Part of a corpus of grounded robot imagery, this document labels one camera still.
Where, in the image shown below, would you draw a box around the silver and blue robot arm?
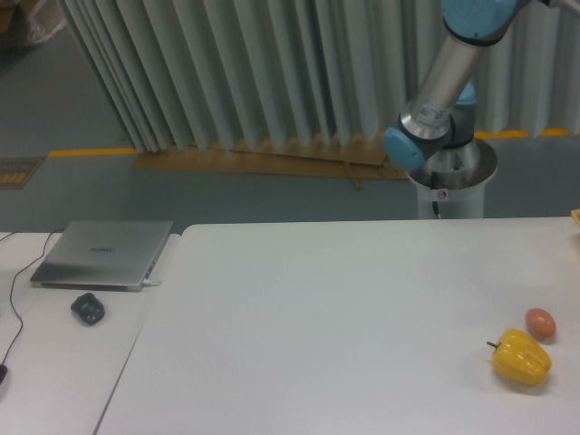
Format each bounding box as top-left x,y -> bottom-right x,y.
382,1 -> 579,189

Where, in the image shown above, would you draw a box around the yellow bell pepper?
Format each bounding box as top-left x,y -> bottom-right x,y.
487,328 -> 552,387

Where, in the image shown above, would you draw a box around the flat brown cardboard sheet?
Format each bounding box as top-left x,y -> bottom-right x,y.
133,134 -> 407,183

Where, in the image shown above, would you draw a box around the white usb plug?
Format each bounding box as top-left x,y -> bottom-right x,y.
142,280 -> 161,287

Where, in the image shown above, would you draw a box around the pale green folding curtain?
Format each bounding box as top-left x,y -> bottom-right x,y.
61,1 -> 579,151

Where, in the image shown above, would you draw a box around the silver laptop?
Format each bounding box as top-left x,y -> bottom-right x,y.
30,220 -> 173,291

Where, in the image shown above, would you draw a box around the small black tray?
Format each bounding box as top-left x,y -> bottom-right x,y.
71,293 -> 106,326

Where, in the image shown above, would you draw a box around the brown egg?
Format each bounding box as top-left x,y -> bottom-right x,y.
525,308 -> 556,341

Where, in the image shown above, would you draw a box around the wooden board edge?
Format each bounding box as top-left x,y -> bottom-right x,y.
570,208 -> 580,227

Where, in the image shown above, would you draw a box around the black device at edge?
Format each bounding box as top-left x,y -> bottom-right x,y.
0,364 -> 8,384

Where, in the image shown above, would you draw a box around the cardboard boxes in corner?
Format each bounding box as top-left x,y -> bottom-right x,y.
1,0 -> 66,50

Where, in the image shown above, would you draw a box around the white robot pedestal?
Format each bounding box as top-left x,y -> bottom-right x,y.
408,169 -> 497,219

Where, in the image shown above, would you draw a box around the black cable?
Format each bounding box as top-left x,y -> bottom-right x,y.
0,228 -> 67,366

